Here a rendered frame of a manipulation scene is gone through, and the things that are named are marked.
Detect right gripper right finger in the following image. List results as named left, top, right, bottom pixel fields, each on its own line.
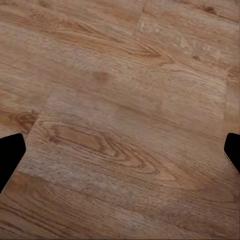
left=224, top=133, right=240, bottom=173

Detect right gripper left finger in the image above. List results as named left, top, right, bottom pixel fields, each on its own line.
left=0, top=133, right=26, bottom=193

